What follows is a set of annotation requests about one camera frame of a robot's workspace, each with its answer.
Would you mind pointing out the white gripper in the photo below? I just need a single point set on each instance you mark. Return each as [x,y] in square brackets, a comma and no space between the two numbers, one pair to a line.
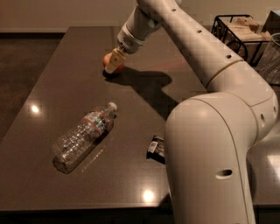
[129,40]

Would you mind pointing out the red apple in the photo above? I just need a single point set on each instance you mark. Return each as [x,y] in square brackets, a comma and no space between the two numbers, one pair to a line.
[113,64]

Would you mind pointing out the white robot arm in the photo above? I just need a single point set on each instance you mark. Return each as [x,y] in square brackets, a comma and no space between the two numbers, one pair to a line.
[206,137]

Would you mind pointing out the clear plastic water bottle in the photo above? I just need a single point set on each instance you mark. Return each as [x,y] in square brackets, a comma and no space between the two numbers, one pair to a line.
[74,146]

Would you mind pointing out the black snack bar wrapper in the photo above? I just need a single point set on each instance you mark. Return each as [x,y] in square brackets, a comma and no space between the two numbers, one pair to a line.
[156,149]

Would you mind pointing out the wooden blocks in basket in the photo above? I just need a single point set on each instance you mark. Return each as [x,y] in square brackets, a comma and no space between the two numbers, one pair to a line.
[243,37]

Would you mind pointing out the clear plastic container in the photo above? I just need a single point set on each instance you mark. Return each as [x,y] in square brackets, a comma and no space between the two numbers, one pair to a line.
[269,64]

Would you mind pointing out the black wire basket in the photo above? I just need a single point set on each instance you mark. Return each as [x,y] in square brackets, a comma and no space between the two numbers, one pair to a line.
[219,30]

